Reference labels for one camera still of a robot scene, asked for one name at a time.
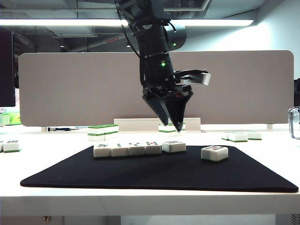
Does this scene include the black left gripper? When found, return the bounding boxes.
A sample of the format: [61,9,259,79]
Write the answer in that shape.
[142,83,194,132]

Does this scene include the three-bamboo mahjong tile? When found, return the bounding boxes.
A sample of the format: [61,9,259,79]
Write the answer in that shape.
[128,142,146,157]

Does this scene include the two-bamboo mahjong tile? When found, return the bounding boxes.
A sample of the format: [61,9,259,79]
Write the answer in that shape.
[111,143,129,158]

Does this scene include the bird print mahjong tile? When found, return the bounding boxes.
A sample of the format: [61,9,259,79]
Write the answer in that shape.
[93,143,112,158]

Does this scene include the black mouse mat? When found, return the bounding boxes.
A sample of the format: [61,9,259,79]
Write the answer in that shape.
[20,144,300,193]

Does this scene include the fabric desk divider panel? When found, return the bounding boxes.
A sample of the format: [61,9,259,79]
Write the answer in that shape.
[18,50,295,128]

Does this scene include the black screwdriver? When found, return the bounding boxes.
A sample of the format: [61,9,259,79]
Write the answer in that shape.
[47,127,80,132]

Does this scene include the clear plastic mug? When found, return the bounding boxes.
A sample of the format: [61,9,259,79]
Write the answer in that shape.
[287,105,300,141]

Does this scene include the black office chair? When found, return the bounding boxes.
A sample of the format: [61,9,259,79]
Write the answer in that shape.
[293,78,300,106]

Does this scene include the long ceiling light strip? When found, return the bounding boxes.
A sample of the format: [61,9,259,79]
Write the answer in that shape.
[0,19,255,27]

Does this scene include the green white package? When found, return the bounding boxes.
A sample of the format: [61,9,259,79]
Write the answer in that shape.
[7,112,22,126]
[0,113,12,127]

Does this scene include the black monitor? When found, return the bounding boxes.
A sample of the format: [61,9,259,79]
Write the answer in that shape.
[0,25,16,107]

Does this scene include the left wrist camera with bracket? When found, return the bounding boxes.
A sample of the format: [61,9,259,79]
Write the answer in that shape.
[174,68,212,86]

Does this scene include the black looped cable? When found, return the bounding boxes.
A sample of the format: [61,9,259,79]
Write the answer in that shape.
[120,23,141,59]

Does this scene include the grey ceiling duct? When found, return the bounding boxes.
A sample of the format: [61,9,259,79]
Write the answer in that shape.
[76,0,213,12]

